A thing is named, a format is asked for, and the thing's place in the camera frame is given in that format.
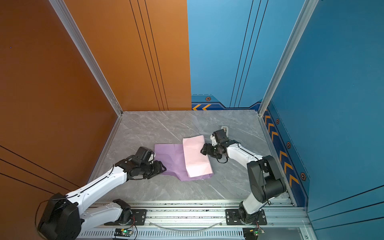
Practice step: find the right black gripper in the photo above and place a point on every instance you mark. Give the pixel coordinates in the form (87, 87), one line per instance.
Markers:
(207, 148)

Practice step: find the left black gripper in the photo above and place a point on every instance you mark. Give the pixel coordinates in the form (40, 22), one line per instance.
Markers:
(159, 169)

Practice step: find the purple wrapping paper sheet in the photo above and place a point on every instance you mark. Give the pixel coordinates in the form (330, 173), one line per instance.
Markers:
(185, 161)

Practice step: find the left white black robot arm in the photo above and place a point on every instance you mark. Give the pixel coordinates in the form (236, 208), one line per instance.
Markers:
(67, 216)

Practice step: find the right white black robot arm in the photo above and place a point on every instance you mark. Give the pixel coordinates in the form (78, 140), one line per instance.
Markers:
(265, 178)

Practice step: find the white tape dispenser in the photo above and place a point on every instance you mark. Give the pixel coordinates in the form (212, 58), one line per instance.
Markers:
(225, 128)

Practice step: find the left green circuit board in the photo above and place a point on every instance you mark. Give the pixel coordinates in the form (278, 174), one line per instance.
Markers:
(123, 233)

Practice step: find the green circuit board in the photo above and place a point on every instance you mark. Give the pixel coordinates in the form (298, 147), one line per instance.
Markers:
(250, 234)
(123, 233)

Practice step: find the right green circuit board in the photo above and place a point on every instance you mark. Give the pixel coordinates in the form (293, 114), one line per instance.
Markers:
(250, 234)

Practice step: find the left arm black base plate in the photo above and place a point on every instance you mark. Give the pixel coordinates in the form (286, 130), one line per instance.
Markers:
(135, 217)

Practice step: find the aluminium front rail frame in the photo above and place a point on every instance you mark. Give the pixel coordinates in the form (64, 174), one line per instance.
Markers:
(206, 220)

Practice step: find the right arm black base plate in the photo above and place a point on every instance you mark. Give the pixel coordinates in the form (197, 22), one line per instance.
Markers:
(240, 217)

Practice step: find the left aluminium corner post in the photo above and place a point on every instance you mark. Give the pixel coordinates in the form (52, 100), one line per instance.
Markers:
(74, 32)

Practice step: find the aluminium corner post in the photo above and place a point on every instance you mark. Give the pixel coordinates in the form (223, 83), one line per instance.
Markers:
(292, 43)
(74, 32)

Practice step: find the right aluminium corner post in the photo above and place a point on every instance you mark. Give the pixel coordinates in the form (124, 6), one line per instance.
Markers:
(292, 43)

